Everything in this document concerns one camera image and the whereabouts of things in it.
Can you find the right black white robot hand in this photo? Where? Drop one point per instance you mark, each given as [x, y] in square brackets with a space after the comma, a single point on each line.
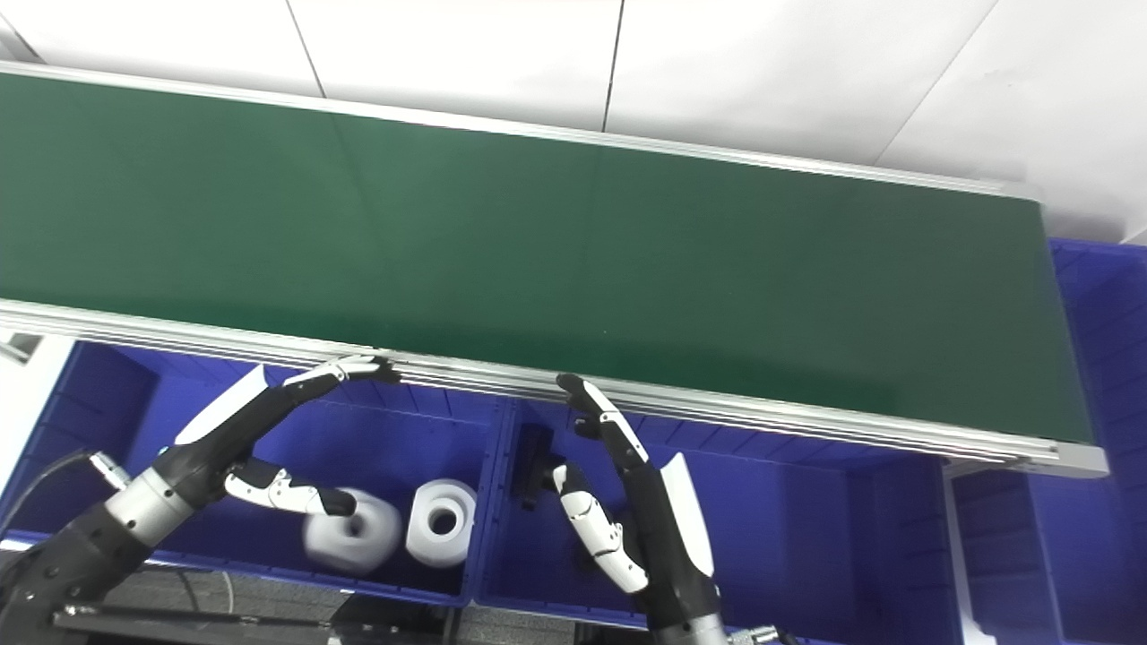
[672, 546]

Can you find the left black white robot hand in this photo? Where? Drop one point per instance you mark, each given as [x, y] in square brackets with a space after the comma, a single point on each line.
[233, 430]

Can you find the white cylindrical plastic part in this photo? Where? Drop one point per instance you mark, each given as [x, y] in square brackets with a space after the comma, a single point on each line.
[367, 546]
[426, 546]

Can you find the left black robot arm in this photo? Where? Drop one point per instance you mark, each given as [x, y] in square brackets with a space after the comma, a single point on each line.
[72, 555]

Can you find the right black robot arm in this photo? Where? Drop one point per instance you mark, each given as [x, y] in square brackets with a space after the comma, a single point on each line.
[690, 632]

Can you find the blue bin with black part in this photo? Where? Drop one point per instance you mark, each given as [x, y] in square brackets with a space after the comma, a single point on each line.
[806, 520]

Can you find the black plastic part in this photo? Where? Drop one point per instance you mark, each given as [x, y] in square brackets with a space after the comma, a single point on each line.
[535, 457]

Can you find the blue bin with white parts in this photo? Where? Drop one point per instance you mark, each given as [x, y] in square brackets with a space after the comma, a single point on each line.
[421, 430]

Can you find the green conveyor belt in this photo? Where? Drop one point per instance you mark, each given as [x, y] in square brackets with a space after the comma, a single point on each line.
[538, 251]

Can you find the empty blue plastic bin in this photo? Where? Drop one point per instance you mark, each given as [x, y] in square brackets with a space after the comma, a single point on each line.
[1102, 358]

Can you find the silver aluminium conveyor rail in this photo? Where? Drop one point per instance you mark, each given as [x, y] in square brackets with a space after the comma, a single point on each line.
[717, 412]
[538, 133]

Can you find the black base frame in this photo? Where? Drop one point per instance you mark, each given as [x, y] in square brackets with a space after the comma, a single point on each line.
[403, 627]

